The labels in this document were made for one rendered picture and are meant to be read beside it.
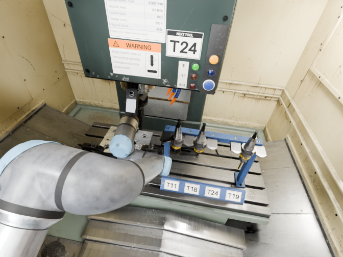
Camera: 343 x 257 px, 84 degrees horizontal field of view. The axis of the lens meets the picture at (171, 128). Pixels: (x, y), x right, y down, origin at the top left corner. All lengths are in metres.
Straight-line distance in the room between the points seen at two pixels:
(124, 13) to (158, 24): 0.09
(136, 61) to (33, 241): 0.49
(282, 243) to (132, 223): 0.79
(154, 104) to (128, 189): 1.14
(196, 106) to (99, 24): 1.01
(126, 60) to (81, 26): 0.15
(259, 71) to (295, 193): 0.95
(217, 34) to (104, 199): 0.46
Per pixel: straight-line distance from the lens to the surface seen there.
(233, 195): 1.10
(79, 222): 1.41
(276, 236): 1.30
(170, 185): 1.07
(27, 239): 0.44
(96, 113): 2.19
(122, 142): 0.67
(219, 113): 1.95
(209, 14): 0.55
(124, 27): 0.60
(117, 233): 1.20
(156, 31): 0.57
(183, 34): 0.56
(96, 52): 0.66
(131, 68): 0.63
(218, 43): 0.57
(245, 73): 1.75
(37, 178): 0.40
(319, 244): 1.31
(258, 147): 0.97
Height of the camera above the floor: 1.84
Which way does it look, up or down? 41 degrees down
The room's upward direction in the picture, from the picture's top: 4 degrees clockwise
